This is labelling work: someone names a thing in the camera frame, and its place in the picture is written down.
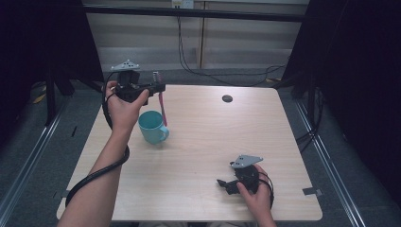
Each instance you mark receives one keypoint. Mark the dark round table grommet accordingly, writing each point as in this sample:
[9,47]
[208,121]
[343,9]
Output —
[227,98]

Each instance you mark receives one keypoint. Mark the pink toothbrush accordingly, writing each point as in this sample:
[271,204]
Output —
[162,107]

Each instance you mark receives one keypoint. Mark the person's right hand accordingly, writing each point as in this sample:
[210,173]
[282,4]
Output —
[260,198]

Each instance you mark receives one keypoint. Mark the person's left hand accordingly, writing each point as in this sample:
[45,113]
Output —
[124,112]

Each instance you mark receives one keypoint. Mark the yellow floor scrap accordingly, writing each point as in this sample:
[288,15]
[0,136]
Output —
[39,98]

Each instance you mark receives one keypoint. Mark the white power outlet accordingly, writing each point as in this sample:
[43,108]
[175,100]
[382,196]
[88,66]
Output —
[183,3]

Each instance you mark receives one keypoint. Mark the black horizontal bar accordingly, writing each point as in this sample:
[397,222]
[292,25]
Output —
[189,13]

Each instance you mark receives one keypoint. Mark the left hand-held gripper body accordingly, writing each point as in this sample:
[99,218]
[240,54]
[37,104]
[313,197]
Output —
[129,86]

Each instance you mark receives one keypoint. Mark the grey tape strip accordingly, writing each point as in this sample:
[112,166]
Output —
[65,193]
[312,191]

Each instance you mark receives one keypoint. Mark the small black floor tape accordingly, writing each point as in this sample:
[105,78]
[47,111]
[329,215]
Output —
[74,131]

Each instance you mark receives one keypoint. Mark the black stand leg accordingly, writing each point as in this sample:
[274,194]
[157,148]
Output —
[50,97]

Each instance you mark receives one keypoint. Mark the black curtain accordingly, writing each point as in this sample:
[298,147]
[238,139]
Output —
[41,41]
[356,78]

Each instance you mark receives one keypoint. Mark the teal mug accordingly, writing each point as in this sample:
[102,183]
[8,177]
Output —
[151,127]

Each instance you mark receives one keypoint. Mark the metal floor rail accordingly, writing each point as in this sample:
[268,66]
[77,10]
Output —
[31,157]
[331,176]

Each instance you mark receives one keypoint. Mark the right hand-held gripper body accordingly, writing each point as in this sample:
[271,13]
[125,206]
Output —
[247,176]

